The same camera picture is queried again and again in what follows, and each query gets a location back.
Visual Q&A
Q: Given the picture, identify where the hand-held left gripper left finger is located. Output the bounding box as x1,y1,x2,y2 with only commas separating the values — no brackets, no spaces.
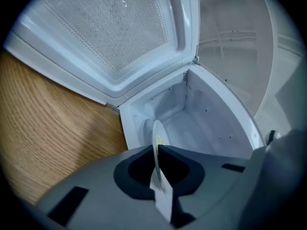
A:
33,144,171,230

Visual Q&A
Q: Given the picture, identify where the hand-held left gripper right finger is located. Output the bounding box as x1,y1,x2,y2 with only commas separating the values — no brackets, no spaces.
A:
157,144,263,230

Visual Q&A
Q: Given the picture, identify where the white plate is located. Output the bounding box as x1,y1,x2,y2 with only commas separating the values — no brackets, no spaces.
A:
152,119,171,194

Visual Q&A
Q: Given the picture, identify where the white microwave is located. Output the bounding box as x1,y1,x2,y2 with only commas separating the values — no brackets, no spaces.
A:
3,0,266,160

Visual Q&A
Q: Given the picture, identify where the light wooden table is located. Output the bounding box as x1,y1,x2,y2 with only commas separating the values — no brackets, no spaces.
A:
0,50,129,206

